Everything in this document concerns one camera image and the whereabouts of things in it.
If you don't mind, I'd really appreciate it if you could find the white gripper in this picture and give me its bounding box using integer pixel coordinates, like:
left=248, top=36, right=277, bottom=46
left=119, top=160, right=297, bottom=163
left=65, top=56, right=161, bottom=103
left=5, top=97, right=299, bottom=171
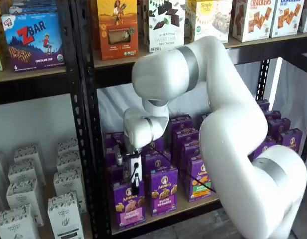
left=123, top=153, right=143, bottom=196

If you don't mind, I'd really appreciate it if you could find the purple box with pink patch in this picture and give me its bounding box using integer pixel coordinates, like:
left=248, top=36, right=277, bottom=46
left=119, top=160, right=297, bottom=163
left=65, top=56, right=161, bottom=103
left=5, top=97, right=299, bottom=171
left=113, top=180, right=146, bottom=228

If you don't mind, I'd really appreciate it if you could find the purple Annie's bunny grahams box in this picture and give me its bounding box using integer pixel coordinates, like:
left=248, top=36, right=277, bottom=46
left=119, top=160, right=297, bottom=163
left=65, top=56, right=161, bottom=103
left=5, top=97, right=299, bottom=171
left=150, top=166, right=179, bottom=217

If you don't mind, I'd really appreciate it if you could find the wooden shelf board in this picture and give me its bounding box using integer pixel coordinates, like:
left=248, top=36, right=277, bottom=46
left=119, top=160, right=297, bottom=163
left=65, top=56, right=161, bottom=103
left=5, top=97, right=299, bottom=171
left=93, top=31, right=307, bottom=69
left=111, top=196, right=223, bottom=235
left=0, top=66, right=68, bottom=83

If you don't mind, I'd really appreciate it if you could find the purple box with green patch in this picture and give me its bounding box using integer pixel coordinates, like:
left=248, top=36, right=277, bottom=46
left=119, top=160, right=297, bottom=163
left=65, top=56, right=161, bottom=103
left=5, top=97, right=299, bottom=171
left=187, top=152, right=214, bottom=203

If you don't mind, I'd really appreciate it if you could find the orange cracker box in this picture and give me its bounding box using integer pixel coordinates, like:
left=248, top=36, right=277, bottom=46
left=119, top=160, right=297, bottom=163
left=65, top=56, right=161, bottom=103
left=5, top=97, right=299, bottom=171
left=92, top=0, right=139, bottom=61

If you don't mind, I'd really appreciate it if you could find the white mint chocolate thins box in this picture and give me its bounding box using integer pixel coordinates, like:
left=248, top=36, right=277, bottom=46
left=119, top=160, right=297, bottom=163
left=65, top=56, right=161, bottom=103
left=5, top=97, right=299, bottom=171
left=143, top=0, right=186, bottom=54

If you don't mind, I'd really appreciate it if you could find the blue purple Zbar box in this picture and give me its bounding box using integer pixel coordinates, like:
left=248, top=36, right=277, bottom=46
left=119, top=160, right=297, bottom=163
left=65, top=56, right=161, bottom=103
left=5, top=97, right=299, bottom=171
left=1, top=12, right=66, bottom=73

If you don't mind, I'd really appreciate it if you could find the white yellow Simple Mills box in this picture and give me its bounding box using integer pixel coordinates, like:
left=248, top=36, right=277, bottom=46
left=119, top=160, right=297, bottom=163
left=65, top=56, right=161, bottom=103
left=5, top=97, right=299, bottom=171
left=185, top=0, right=230, bottom=45

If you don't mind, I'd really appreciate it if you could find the white crackers box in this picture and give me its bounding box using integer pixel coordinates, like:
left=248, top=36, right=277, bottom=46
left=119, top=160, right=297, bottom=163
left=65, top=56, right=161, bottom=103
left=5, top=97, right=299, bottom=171
left=232, top=0, right=273, bottom=43
left=269, top=0, right=305, bottom=39

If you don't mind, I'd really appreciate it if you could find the blue snack box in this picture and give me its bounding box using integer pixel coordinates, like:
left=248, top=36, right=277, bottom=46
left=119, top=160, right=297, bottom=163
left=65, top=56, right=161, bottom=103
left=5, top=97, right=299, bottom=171
left=8, top=0, right=58, bottom=15

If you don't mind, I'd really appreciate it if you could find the white cloth backdrop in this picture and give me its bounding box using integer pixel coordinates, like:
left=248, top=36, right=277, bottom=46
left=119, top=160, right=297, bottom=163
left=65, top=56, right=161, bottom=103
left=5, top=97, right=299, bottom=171
left=97, top=57, right=306, bottom=140

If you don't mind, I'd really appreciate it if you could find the black metal shelving unit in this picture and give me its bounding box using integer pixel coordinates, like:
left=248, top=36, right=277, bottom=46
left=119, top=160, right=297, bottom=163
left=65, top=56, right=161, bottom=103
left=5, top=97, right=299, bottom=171
left=0, top=0, right=94, bottom=239
left=71, top=0, right=307, bottom=239

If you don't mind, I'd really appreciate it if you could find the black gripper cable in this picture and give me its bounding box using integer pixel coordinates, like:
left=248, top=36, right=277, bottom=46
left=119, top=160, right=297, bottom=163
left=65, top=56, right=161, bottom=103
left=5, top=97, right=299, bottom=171
left=132, top=145, right=217, bottom=194

